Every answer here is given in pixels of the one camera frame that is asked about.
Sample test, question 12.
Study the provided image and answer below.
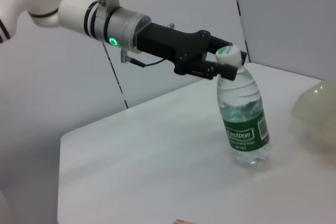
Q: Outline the clear green-label water bottle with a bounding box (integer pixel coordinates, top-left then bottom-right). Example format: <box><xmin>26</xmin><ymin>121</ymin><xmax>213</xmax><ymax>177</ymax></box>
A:
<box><xmin>215</xmin><ymin>46</ymin><xmax>271</xmax><ymax>169</ymax></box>

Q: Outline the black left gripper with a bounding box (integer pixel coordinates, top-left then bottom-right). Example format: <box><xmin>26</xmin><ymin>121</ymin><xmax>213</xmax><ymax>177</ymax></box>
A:
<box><xmin>136</xmin><ymin>23</ymin><xmax>247</xmax><ymax>81</ymax></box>

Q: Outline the pale green glass fruit bowl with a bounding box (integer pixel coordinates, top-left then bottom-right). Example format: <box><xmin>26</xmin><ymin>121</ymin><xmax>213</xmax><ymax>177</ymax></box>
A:
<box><xmin>291</xmin><ymin>80</ymin><xmax>336</xmax><ymax>154</ymax></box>

